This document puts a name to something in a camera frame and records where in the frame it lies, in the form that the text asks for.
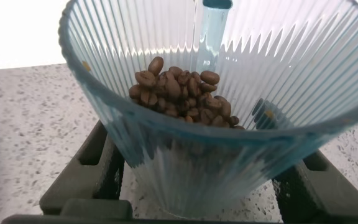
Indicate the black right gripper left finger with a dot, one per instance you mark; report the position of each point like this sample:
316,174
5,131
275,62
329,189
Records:
85,183

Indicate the blue ribbed transparent cup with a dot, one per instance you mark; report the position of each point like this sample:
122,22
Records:
197,174

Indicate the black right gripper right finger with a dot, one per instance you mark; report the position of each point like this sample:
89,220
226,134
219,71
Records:
322,196

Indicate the brown coffee beans heap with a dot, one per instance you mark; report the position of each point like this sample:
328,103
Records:
179,93

